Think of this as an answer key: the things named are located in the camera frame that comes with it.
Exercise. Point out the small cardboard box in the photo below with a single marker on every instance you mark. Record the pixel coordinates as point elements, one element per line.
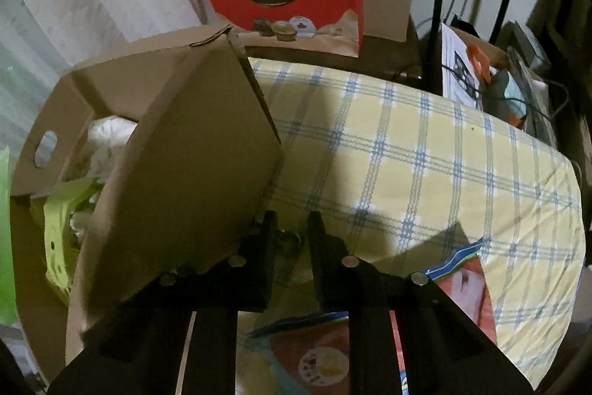
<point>497,50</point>

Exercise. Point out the teal grey item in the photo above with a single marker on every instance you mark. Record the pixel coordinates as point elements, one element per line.
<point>508,92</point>

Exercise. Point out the lime green plastic item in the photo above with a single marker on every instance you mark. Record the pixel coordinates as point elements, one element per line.
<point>58,214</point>

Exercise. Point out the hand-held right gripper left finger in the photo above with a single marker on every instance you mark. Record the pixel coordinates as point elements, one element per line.
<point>266,247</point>

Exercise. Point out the white floral cloth bag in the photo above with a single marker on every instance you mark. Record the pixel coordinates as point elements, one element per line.
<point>108,140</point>

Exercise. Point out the grey box device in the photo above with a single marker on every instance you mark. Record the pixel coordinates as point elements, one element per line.
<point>525,43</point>

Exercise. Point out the brown wooden chair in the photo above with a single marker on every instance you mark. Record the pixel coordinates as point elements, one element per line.
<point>571,29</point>

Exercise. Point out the bright green sheet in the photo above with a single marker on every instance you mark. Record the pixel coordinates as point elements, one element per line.
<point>3,237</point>

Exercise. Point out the colourful printed packet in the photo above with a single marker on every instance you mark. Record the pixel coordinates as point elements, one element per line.
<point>462,298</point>

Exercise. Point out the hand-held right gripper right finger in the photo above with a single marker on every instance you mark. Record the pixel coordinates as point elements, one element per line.
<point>319,247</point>

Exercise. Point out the white printed paper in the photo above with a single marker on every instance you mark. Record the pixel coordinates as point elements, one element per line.
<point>451,52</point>

